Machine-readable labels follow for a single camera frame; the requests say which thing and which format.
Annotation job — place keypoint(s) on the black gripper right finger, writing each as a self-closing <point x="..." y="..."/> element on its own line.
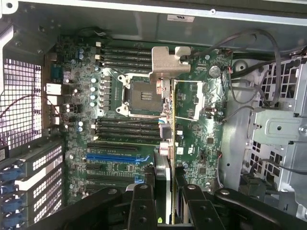
<point x="204" y="213"/>

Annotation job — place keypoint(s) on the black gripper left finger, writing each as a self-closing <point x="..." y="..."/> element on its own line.
<point x="142" y="210"/>

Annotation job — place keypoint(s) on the blue expansion slot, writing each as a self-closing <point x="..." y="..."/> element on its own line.
<point x="110" y="158"/>

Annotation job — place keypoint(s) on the short black expansion slot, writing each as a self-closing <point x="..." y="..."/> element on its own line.
<point x="93" y="167"/>

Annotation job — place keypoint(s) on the black RAM slot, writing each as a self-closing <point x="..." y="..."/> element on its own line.
<point x="124" y="54"/>
<point x="124" y="60"/>
<point x="124" y="133"/>
<point x="124" y="49"/>
<point x="124" y="120"/>
<point x="124" y="65"/>
<point x="124" y="127"/>

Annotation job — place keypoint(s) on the green motherboard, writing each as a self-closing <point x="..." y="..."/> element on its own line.
<point x="196" y="134"/>

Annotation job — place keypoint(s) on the thin locking lever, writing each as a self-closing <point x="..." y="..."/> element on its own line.
<point x="144" y="120"/>

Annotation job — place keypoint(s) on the silver drive cage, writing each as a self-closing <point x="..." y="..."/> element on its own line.
<point x="275" y="129"/>

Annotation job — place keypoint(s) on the metal socket cover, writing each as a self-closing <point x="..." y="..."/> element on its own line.
<point x="200" y="100"/>

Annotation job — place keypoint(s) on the CPU socket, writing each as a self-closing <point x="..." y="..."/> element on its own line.
<point x="141" y="95"/>

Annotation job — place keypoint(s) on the silver coin cell battery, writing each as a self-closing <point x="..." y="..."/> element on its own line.
<point x="214" y="72"/>

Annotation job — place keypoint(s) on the black open PC case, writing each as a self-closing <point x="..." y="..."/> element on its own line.
<point x="144" y="21"/>

